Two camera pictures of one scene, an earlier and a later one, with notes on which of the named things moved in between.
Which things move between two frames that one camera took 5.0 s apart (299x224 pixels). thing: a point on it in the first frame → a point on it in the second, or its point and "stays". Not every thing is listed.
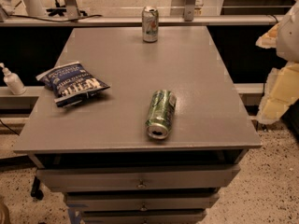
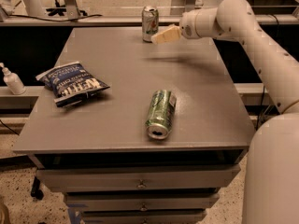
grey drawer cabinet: [96, 149] stays
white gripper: [290, 36] → [188, 25]
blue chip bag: [68, 82] stays
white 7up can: [150, 23] stays
